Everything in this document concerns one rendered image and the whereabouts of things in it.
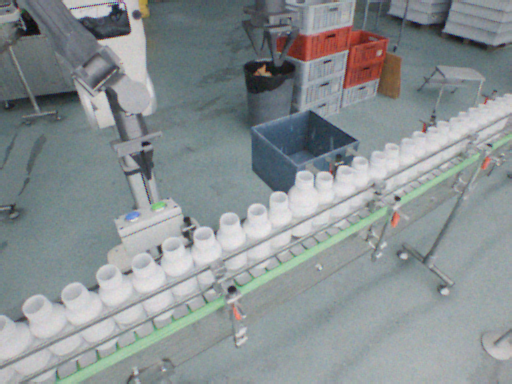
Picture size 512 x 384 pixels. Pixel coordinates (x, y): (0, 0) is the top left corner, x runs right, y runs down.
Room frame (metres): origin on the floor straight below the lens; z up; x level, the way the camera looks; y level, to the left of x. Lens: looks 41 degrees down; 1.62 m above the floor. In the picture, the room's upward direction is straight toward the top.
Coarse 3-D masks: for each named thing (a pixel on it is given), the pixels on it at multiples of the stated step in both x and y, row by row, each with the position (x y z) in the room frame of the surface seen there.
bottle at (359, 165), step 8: (360, 160) 0.64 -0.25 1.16; (352, 168) 0.62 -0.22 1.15; (360, 168) 0.61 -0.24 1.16; (352, 176) 0.61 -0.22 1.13; (360, 176) 0.61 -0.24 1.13; (368, 176) 0.62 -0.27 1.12; (360, 184) 0.60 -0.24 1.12; (352, 200) 0.60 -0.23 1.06; (360, 200) 0.60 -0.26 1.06; (352, 208) 0.60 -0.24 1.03
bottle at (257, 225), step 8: (256, 208) 0.48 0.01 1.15; (264, 208) 0.47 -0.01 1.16; (248, 216) 0.45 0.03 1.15; (256, 216) 0.44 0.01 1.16; (264, 216) 0.45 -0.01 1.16; (248, 224) 0.45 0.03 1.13; (256, 224) 0.44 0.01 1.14; (264, 224) 0.45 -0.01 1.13; (248, 232) 0.44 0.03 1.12; (256, 232) 0.44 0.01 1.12; (264, 232) 0.44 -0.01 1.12; (248, 240) 0.44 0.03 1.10; (256, 240) 0.43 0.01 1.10; (256, 248) 0.43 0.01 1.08; (264, 248) 0.43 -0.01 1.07; (248, 256) 0.44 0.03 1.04; (256, 256) 0.43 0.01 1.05; (264, 256) 0.44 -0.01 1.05; (248, 264) 0.44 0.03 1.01; (264, 264) 0.43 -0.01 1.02
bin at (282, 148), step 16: (304, 112) 1.30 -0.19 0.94; (256, 128) 1.16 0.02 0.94; (272, 128) 1.21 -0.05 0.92; (288, 128) 1.25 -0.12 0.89; (304, 128) 1.30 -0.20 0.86; (320, 128) 1.25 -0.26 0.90; (336, 128) 1.17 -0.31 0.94; (256, 144) 1.12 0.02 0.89; (272, 144) 1.21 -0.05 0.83; (288, 144) 1.26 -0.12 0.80; (304, 144) 1.31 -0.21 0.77; (320, 144) 1.23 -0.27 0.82; (336, 144) 1.15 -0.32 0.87; (352, 144) 1.04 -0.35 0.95; (256, 160) 1.12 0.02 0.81; (272, 160) 1.02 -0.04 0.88; (288, 160) 0.93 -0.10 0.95; (304, 160) 1.23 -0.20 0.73; (320, 160) 0.95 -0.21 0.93; (352, 160) 1.05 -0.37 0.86; (368, 160) 0.96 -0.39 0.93; (272, 176) 1.02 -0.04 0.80; (288, 176) 0.93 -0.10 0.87
